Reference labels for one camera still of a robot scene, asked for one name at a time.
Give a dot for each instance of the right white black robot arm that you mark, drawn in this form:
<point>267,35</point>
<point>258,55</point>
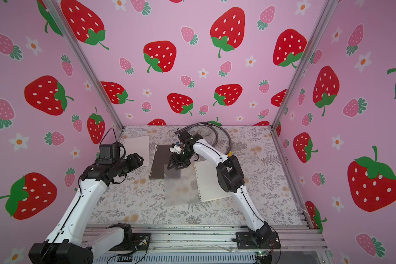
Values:
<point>230,178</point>

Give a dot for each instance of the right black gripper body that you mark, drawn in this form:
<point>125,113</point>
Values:
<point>179,158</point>

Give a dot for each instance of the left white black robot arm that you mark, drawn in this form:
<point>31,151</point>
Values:
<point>64,245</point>

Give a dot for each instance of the white spiral notebook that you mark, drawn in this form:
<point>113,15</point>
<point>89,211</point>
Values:
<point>191,185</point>

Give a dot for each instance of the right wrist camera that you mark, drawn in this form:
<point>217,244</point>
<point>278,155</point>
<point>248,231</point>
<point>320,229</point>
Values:
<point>175,148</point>

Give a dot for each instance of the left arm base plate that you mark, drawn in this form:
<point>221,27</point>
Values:
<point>138,241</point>

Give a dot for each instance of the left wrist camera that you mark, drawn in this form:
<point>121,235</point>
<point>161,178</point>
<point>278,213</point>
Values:
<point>110,151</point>

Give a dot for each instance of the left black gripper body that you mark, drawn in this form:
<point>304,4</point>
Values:
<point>124,166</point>

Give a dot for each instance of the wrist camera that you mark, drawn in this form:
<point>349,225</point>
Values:
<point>110,151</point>
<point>175,148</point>

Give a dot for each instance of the aluminium rail frame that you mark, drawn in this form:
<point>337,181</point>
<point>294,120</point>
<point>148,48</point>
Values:
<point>230,238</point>

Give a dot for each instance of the clear tape roll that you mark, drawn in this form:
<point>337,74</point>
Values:
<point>205,132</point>

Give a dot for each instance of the dark grey spiral notebook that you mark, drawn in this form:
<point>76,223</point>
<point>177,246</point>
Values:
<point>162,155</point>

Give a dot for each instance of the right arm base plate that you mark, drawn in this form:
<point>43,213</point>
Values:
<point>248,241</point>

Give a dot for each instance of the torn white notebook page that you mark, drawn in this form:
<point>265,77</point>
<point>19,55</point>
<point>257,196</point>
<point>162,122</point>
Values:
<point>139,145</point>

